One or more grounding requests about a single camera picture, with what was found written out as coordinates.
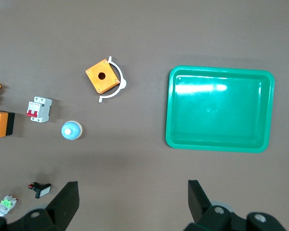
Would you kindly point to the brown table mat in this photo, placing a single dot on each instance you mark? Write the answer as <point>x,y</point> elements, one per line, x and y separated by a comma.
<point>144,36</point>

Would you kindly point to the green plastic tray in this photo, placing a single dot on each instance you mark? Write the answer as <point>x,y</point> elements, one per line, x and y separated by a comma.
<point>219,110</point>

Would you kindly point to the white semicircular pipe clamp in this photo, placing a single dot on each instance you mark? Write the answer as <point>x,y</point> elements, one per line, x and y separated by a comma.
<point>123,84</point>

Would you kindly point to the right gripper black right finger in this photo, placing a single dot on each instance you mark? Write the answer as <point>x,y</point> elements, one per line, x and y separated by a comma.
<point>207,216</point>

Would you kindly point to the black rectangular indicator switch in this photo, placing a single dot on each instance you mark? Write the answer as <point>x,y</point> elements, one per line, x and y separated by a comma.
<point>42,190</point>

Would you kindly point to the green white push button switch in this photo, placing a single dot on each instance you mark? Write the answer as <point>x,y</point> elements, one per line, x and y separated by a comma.
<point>6,204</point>

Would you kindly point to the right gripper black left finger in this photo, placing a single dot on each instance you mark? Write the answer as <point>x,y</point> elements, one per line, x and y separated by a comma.
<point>57,211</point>

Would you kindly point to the blue dome buzzer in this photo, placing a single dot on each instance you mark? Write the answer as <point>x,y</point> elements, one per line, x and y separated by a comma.
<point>71,135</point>

